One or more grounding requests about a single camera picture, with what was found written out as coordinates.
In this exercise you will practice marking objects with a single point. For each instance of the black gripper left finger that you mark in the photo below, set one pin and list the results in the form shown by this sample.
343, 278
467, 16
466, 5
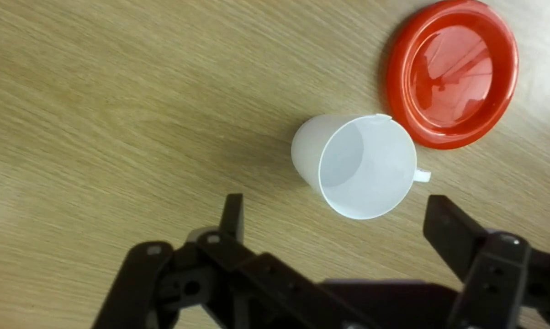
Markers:
232, 217

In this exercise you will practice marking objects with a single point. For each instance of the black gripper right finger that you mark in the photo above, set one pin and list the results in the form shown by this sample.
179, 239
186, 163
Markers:
453, 234

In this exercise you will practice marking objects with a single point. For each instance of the white plastic mug cup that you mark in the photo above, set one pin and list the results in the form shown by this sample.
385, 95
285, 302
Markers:
360, 164

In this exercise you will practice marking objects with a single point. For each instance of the orange plastic plate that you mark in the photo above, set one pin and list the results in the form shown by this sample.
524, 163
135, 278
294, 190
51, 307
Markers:
451, 73

